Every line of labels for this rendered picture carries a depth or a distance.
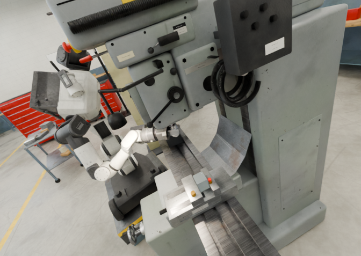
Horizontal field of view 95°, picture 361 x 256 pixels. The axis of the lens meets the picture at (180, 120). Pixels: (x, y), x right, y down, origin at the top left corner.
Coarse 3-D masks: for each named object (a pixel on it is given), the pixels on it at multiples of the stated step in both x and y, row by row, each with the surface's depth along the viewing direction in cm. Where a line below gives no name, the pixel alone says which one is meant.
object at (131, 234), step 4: (140, 224) 114; (128, 228) 111; (132, 228) 116; (140, 228) 111; (124, 232) 110; (128, 232) 109; (132, 232) 114; (136, 232) 112; (144, 232) 111; (128, 236) 108; (132, 236) 111; (128, 240) 114; (132, 240) 107; (136, 240) 113; (132, 244) 108
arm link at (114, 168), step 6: (120, 150) 95; (114, 156) 96; (120, 156) 93; (126, 156) 94; (108, 162) 98; (114, 162) 93; (120, 162) 93; (114, 168) 93; (120, 168) 95; (114, 174) 95
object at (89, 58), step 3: (105, 51) 76; (96, 54) 75; (99, 54) 75; (102, 54) 76; (84, 57) 74; (87, 57) 74; (90, 57) 74; (93, 57) 75; (81, 60) 74; (84, 60) 74; (87, 60) 74; (90, 60) 75
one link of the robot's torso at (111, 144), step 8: (104, 112) 130; (104, 120) 130; (96, 128) 132; (104, 128) 136; (104, 136) 138; (112, 136) 137; (104, 144) 135; (112, 144) 138; (120, 144) 141; (112, 152) 140
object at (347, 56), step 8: (360, 8) 267; (352, 16) 276; (360, 16) 273; (352, 24) 262; (360, 24) 254; (344, 56) 319; (352, 56) 309; (360, 56) 300; (352, 64) 288; (360, 64) 279; (104, 72) 845
